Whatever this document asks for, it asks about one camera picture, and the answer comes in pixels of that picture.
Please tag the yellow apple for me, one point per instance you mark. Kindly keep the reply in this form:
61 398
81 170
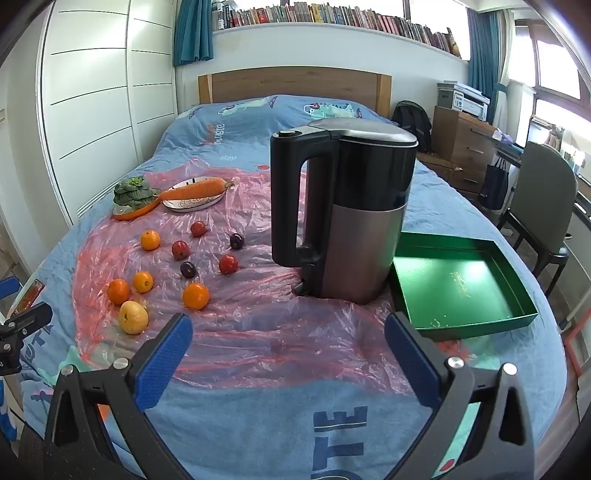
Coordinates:
133 317

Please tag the large deep orange tangerine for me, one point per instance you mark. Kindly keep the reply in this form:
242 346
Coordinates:
118 291

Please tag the purple cloth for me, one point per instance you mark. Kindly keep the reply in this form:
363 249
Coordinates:
503 136

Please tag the low wooden nightstand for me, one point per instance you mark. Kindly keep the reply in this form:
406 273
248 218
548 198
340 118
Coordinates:
436 161

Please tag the dark purple plum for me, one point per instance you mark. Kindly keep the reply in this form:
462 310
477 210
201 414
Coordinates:
188 269
236 241

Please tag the orange leaf-shaped plate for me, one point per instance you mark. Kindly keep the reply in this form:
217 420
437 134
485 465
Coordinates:
138 211

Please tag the black and steel electric kettle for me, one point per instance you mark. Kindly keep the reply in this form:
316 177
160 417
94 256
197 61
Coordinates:
364 230

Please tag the black backpack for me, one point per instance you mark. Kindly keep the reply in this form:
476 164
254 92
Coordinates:
411 122

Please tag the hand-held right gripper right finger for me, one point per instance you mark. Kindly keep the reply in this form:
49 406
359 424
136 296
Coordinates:
411 360

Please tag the carrot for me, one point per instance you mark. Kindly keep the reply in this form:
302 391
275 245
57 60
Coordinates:
194 190

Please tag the wooden headboard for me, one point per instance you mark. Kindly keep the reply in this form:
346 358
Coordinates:
295 83

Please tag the dark blue tote bag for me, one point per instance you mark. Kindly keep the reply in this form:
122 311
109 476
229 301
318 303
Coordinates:
493 184

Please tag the green shallow tray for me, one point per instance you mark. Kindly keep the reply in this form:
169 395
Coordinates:
443 286

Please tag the dark-framed window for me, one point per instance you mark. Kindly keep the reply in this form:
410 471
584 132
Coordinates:
554 69

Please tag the white wardrobe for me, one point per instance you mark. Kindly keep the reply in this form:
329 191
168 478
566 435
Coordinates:
92 92

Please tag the large orange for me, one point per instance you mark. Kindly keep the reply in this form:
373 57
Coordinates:
195 296

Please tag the small orange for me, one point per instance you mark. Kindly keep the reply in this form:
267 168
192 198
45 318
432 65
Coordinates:
143 282
150 240

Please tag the orange metal frame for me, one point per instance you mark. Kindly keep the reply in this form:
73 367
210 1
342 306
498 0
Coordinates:
577 344

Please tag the wooden drawer chest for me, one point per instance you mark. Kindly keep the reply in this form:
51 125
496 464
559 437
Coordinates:
461 143

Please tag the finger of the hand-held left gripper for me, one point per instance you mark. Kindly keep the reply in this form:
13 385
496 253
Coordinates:
7 295
27 318

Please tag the green leafy vegetable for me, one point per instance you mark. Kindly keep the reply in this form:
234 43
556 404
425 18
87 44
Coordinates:
134 190

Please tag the pink plastic sheet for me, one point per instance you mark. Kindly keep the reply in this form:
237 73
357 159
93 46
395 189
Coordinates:
258 327

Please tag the teal curtain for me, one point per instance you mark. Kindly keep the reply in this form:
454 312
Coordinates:
194 32
482 55

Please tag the small red fruit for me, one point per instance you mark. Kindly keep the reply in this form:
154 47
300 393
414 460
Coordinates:
199 229
180 249
228 264

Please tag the row of books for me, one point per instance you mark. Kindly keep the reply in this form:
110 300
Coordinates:
332 16

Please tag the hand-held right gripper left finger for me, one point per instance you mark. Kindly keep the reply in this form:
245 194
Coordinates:
164 360

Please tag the grey chair with black legs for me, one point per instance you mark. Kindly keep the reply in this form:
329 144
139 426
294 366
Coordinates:
545 184

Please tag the white printer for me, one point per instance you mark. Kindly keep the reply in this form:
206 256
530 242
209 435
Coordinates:
464 99

